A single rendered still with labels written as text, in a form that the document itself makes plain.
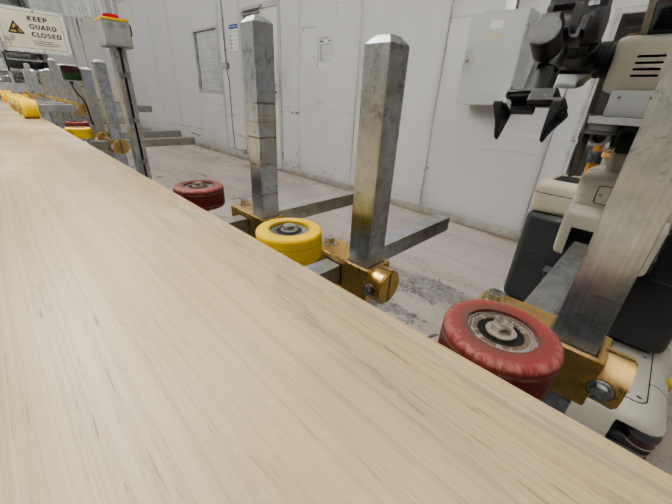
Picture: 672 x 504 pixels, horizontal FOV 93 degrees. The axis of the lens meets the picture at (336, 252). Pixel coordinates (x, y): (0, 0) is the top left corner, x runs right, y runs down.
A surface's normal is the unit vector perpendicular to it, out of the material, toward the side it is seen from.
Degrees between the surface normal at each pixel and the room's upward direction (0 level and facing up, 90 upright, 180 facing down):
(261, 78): 90
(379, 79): 90
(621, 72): 98
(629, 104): 90
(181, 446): 0
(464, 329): 0
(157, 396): 0
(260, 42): 90
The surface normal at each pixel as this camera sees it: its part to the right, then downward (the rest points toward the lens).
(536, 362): 0.05, -0.90
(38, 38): 0.71, 0.34
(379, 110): -0.70, 0.28
